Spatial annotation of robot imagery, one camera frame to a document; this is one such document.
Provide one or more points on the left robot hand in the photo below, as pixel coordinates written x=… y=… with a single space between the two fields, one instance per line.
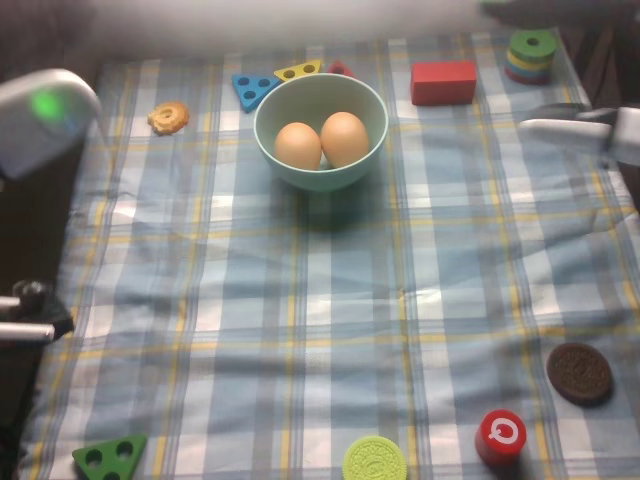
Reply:
x=45 y=120

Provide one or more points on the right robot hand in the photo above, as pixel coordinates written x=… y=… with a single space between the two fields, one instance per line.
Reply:
x=570 y=131

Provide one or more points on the brown egg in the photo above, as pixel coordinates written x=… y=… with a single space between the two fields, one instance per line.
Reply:
x=345 y=140
x=296 y=146

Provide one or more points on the green tray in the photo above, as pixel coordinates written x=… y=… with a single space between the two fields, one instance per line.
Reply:
x=320 y=181

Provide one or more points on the round golden biscuit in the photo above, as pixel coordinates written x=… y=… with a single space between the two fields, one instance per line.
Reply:
x=169 y=118

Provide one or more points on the red rectangular block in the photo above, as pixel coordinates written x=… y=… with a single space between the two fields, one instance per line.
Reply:
x=442 y=82

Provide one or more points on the black round knob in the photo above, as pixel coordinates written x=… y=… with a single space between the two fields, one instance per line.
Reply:
x=31 y=295

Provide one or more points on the silver metal rod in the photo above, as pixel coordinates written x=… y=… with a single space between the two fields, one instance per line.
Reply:
x=10 y=301
x=25 y=332

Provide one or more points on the blue triangle block with holes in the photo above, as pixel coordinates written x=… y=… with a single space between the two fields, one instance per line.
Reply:
x=247 y=92

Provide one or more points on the red triangle block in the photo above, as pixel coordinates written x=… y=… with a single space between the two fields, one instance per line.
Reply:
x=341 y=71

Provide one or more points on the brown sandwich cookie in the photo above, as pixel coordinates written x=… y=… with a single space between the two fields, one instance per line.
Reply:
x=579 y=374

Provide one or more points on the yellow triangle block with holes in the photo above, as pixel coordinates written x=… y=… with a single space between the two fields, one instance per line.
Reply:
x=300 y=70

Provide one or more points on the blue plaid cloth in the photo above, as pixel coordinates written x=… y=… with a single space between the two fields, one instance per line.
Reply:
x=320 y=300

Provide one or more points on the red cylinder with white logo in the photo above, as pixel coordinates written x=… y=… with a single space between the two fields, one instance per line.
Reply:
x=500 y=437

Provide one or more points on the green triangle block with holes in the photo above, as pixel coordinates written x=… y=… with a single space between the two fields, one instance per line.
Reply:
x=107 y=457

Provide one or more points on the lime green sandwich cookie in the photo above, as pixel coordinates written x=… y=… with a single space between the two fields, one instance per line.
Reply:
x=375 y=460

